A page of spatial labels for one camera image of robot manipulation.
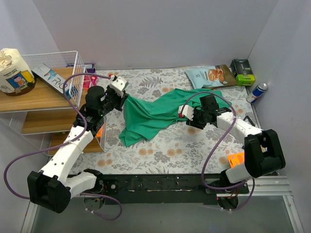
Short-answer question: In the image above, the green garment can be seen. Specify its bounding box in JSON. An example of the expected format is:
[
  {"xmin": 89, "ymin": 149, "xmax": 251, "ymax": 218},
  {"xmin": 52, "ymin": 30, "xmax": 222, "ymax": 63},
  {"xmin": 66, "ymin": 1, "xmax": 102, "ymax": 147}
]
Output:
[{"xmin": 119, "ymin": 88, "xmax": 233, "ymax": 148}]

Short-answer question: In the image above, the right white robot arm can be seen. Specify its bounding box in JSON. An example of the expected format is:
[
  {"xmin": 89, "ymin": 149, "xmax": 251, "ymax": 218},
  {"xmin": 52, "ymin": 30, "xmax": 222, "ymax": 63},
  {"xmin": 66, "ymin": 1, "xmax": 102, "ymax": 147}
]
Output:
[{"xmin": 178, "ymin": 91, "xmax": 286, "ymax": 193}]

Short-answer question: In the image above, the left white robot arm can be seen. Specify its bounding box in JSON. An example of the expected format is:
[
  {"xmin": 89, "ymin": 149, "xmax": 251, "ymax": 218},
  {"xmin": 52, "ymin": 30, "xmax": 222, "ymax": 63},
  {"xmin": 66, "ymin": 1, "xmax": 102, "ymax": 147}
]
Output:
[{"xmin": 27, "ymin": 84, "xmax": 128, "ymax": 213}]

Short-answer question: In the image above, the pink box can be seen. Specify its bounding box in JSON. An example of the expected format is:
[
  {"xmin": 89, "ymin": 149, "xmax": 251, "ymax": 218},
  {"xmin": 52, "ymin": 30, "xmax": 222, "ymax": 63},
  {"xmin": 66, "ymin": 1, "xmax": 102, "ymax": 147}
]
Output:
[{"xmin": 83, "ymin": 75, "xmax": 98, "ymax": 92}]

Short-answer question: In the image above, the orange box under shelf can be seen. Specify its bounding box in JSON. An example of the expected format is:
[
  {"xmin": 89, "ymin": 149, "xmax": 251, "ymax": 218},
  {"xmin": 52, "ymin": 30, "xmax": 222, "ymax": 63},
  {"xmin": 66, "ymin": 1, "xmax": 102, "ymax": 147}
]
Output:
[{"xmin": 96, "ymin": 126, "xmax": 104, "ymax": 138}]

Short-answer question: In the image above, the purple box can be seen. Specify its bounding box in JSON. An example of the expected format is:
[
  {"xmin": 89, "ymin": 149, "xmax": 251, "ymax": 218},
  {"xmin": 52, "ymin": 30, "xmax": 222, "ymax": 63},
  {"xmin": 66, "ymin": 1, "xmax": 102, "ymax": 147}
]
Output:
[{"xmin": 85, "ymin": 64, "xmax": 96, "ymax": 73}]

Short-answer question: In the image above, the floral table mat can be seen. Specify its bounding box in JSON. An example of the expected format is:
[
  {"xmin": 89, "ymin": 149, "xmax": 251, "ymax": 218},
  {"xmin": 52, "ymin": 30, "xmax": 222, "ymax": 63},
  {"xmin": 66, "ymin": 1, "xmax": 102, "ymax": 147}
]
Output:
[{"xmin": 71, "ymin": 68, "xmax": 242, "ymax": 174}]

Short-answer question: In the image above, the light blue snack bag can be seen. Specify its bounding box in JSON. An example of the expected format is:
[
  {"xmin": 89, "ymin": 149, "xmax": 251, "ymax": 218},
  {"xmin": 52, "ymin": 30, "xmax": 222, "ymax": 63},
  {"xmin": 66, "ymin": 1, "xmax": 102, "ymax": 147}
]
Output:
[{"xmin": 185, "ymin": 65, "xmax": 237, "ymax": 89}]

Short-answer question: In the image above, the orange box right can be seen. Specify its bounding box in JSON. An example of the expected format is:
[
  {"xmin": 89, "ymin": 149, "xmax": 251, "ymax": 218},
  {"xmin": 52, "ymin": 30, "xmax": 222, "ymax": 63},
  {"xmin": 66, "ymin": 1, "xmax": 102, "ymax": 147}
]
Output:
[{"xmin": 227, "ymin": 152, "xmax": 244, "ymax": 167}]

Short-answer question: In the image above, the green black box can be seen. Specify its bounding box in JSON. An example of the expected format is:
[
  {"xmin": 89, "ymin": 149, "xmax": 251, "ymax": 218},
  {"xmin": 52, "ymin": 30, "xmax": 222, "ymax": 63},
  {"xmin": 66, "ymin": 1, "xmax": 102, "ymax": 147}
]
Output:
[{"xmin": 230, "ymin": 59, "xmax": 255, "ymax": 86}]

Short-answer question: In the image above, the blue energy drink can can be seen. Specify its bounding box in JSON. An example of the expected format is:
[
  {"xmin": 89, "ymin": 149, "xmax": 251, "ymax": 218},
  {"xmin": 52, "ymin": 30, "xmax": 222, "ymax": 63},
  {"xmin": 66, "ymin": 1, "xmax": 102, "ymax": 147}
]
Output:
[{"xmin": 246, "ymin": 83, "xmax": 268, "ymax": 103}]

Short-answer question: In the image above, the wooden shelf unit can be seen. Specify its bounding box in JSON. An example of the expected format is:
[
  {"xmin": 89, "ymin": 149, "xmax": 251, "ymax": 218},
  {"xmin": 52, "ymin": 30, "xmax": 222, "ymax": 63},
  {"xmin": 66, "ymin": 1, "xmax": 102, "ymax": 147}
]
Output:
[{"xmin": 0, "ymin": 68, "xmax": 104, "ymax": 156}]

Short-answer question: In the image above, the white blue toothpaste box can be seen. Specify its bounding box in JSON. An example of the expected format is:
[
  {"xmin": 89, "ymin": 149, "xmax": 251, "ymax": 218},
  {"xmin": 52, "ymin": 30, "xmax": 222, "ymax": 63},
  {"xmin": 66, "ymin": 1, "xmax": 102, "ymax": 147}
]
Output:
[{"xmin": 32, "ymin": 64, "xmax": 77, "ymax": 99}]

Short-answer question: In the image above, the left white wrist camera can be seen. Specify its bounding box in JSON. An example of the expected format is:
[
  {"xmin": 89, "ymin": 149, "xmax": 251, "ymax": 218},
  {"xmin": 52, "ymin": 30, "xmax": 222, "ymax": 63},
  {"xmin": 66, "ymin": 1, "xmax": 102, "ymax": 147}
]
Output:
[{"xmin": 109, "ymin": 75, "xmax": 128, "ymax": 98}]

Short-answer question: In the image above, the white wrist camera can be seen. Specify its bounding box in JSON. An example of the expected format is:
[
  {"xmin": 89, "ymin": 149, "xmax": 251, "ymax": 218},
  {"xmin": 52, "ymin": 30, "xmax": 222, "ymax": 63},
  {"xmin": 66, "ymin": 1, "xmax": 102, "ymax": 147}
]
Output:
[
  {"xmin": 178, "ymin": 105, "xmax": 194, "ymax": 121},
  {"xmin": 109, "ymin": 75, "xmax": 128, "ymax": 98}
]

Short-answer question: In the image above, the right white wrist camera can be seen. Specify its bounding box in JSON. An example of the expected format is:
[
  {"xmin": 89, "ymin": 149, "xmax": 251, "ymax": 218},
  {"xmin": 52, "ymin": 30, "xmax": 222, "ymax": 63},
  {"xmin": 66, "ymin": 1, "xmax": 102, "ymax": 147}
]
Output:
[{"xmin": 178, "ymin": 105, "xmax": 194, "ymax": 121}]

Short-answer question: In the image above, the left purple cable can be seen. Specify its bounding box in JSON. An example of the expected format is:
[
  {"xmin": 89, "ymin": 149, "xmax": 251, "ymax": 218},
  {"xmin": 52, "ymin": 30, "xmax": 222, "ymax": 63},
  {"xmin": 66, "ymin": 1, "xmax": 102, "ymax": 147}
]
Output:
[{"xmin": 3, "ymin": 72, "xmax": 123, "ymax": 221}]

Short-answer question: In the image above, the black plastic frame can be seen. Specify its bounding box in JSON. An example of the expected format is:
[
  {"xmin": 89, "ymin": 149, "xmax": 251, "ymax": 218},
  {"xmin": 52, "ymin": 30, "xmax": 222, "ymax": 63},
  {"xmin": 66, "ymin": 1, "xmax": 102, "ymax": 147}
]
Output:
[{"xmin": 243, "ymin": 115, "xmax": 256, "ymax": 127}]

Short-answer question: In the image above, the white wire basket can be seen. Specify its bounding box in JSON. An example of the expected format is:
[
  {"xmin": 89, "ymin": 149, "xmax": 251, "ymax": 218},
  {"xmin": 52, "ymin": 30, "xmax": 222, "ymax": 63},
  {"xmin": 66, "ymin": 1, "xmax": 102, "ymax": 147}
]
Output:
[{"xmin": 23, "ymin": 51, "xmax": 86, "ymax": 111}]

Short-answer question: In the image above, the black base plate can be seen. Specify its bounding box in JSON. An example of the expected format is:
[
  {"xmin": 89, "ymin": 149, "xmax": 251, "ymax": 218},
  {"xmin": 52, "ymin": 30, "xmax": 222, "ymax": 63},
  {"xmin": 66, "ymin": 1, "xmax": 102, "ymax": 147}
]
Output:
[{"xmin": 95, "ymin": 174, "xmax": 249, "ymax": 205}]

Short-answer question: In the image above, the aluminium rail frame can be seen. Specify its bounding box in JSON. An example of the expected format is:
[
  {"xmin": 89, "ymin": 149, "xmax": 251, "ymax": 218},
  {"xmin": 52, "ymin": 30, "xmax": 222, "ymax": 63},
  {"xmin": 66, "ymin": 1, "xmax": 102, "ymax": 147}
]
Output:
[{"xmin": 22, "ymin": 176, "xmax": 304, "ymax": 233}]

